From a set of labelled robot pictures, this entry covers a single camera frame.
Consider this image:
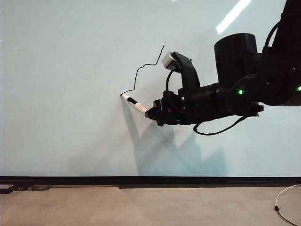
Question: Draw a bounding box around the black looping gripper cable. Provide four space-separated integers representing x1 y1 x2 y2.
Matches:
193 113 250 136

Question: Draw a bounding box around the black short camera cable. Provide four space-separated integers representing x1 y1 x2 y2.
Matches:
165 68 176 93

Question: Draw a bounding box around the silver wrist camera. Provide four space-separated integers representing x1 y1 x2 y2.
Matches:
161 51 180 71

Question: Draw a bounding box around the white glossy whiteboard black frame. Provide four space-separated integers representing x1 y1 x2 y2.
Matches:
0 0 301 186

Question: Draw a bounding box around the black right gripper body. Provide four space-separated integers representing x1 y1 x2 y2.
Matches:
152 90 191 127

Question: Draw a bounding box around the black curved camera mount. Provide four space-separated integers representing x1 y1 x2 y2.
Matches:
173 52 201 95

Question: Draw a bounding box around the white cable black connector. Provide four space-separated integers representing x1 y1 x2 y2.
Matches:
273 184 301 226

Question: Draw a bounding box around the white whiteboard marker black label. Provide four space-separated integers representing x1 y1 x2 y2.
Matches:
120 93 149 113

